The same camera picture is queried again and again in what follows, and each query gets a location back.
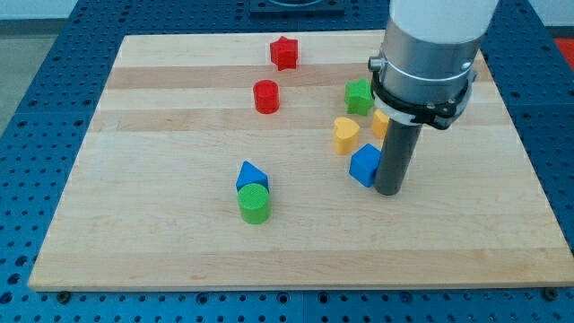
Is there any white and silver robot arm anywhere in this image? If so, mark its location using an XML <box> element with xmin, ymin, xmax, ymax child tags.
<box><xmin>369</xmin><ymin>0</ymin><xmax>499</xmax><ymax>130</ymax></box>

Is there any blue cube block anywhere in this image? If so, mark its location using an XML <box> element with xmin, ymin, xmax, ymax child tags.
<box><xmin>349</xmin><ymin>144</ymin><xmax>381</xmax><ymax>188</ymax></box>

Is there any blue triangle block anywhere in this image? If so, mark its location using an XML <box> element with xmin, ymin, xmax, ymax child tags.
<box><xmin>236</xmin><ymin>161</ymin><xmax>270</xmax><ymax>191</ymax></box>

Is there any green cylinder block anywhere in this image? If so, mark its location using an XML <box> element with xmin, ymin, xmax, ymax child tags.
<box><xmin>238</xmin><ymin>183</ymin><xmax>271</xmax><ymax>224</ymax></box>

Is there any wooden board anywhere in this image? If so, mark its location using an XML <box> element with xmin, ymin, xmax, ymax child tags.
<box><xmin>29</xmin><ymin>31</ymin><xmax>573</xmax><ymax>292</ymax></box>

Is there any yellow heart block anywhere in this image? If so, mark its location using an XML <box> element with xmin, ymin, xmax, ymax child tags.
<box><xmin>333</xmin><ymin>117</ymin><xmax>361</xmax><ymax>155</ymax></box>

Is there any red cylinder block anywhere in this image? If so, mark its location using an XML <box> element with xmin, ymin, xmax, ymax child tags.
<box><xmin>253</xmin><ymin>80</ymin><xmax>280</xmax><ymax>114</ymax></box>

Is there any green star block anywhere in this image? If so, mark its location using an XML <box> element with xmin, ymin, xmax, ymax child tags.
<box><xmin>344</xmin><ymin>78</ymin><xmax>374</xmax><ymax>116</ymax></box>

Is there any yellow block behind rod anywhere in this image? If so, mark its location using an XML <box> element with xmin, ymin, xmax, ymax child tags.
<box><xmin>371</xmin><ymin>109</ymin><xmax>390</xmax><ymax>139</ymax></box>

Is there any red star block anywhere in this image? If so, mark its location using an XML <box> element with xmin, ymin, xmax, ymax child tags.
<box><xmin>270</xmin><ymin>36</ymin><xmax>299</xmax><ymax>71</ymax></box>

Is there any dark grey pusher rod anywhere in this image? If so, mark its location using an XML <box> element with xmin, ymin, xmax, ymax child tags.
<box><xmin>374</xmin><ymin>120</ymin><xmax>422</xmax><ymax>196</ymax></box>

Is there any dark blue base plate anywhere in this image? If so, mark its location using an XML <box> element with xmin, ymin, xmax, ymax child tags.
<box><xmin>248</xmin><ymin>0</ymin><xmax>345</xmax><ymax>18</ymax></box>

